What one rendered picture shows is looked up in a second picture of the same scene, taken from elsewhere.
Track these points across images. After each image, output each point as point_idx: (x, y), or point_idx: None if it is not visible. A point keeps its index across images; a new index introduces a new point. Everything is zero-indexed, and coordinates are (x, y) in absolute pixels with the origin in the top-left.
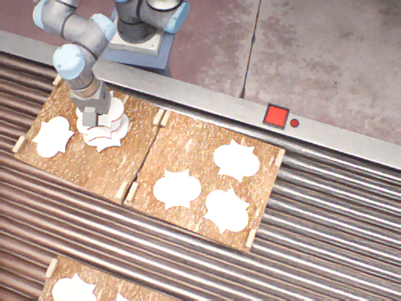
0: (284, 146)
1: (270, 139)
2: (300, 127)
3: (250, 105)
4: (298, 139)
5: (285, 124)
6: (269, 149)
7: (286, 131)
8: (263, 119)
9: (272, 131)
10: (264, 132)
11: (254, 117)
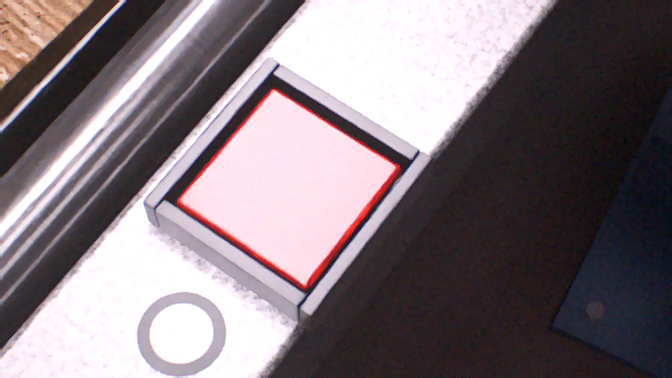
0: (8, 179)
1: (105, 90)
2: (122, 369)
3: (467, 45)
4: (30, 317)
5: (179, 222)
6: (9, 28)
7: (134, 239)
8: (288, 69)
9: (184, 141)
10: (189, 72)
11: (345, 40)
